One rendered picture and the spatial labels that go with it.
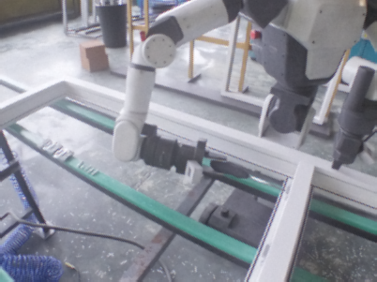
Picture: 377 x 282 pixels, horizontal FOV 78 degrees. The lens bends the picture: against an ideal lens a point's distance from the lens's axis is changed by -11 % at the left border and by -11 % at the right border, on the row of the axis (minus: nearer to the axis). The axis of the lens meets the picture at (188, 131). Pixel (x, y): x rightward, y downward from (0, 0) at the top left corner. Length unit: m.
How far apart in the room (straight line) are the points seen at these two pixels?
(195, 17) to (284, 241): 0.52
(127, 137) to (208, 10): 0.36
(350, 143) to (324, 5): 0.34
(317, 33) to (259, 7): 0.17
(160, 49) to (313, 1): 0.39
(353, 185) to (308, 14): 0.46
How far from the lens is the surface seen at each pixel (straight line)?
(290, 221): 0.59
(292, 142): 1.01
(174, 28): 0.61
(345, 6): 0.78
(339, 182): 0.78
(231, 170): 0.66
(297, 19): 0.72
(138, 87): 0.63
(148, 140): 0.66
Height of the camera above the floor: 1.37
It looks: 35 degrees down
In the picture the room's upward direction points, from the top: 3 degrees clockwise
